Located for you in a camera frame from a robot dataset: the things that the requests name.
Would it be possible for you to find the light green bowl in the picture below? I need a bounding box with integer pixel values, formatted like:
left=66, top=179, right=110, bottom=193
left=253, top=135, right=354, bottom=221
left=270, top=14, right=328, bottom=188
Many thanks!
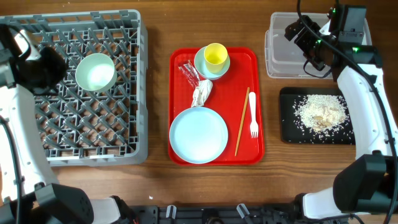
left=75, top=53, right=117, bottom=93

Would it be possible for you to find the pile of rice waste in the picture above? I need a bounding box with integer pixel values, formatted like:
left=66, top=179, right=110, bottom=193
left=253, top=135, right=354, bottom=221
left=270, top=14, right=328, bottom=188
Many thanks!
left=292, top=95, right=354, bottom=144

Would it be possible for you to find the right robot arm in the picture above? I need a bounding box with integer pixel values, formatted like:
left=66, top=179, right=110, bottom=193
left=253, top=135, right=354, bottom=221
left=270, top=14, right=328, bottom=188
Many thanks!
left=285, top=4, right=397, bottom=223

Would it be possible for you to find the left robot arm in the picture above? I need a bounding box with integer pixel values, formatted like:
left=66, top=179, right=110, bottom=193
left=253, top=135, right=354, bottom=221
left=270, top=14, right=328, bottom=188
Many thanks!
left=1, top=24, right=139, bottom=223

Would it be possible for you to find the grey dishwasher rack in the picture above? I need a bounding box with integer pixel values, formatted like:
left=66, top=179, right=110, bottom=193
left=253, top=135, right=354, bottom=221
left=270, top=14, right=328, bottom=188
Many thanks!
left=1, top=9, right=148, bottom=166

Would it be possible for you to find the clear plastic bin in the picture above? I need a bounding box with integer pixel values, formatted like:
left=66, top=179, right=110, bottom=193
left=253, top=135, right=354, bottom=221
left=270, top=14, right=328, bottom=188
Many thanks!
left=264, top=12, right=374, bottom=80

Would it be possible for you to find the wooden chopstick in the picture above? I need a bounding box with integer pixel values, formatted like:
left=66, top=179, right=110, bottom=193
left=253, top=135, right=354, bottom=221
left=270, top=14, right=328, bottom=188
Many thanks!
left=234, top=87, right=250, bottom=157

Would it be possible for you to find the red plastic tray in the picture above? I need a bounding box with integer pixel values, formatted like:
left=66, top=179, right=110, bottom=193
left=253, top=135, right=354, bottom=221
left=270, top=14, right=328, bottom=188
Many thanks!
left=169, top=47, right=265, bottom=166

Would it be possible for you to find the yellow plastic cup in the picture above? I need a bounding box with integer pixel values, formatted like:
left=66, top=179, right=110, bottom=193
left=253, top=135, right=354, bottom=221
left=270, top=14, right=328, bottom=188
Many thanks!
left=204, top=43, right=228, bottom=73

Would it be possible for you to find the white plastic fork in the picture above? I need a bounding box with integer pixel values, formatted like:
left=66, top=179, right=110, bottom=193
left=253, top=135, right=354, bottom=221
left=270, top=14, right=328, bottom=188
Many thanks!
left=249, top=92, right=259, bottom=138

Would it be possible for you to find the small light green saucer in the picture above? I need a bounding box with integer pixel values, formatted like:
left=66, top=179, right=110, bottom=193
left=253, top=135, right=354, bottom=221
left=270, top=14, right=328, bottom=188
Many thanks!
left=194, top=47, right=231, bottom=80

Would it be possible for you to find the crumpled white napkin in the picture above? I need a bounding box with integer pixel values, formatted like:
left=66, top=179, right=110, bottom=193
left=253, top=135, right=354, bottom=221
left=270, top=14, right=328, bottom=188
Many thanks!
left=191, top=79, right=213, bottom=108

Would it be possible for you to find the red sauce packet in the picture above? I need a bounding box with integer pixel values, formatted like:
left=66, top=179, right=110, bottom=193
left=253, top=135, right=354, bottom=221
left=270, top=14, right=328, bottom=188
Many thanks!
left=178, top=60, right=200, bottom=88

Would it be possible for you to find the large light blue plate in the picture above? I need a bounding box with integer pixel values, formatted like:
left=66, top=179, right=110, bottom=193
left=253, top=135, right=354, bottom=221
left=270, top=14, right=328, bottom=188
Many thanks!
left=169, top=107, right=229, bottom=164

